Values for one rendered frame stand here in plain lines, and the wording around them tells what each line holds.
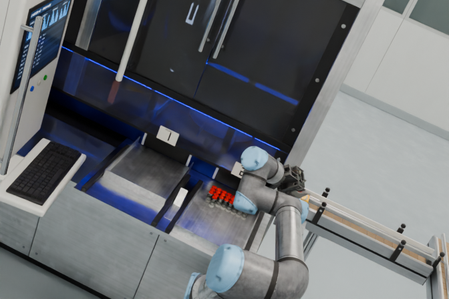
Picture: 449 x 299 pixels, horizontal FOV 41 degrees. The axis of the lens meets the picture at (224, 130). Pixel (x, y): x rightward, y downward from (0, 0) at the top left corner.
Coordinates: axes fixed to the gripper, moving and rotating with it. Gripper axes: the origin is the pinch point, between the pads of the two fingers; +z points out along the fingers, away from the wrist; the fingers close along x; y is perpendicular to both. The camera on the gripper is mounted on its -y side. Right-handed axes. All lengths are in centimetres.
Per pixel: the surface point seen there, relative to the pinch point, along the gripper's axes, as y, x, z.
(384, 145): -67, 187, 367
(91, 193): -67, 7, -30
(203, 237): -38.5, -7.8, -0.8
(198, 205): -45.4, 8.5, 6.5
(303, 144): -2.3, 25.9, 15.6
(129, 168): -67, 24, -10
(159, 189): -56, 14, -5
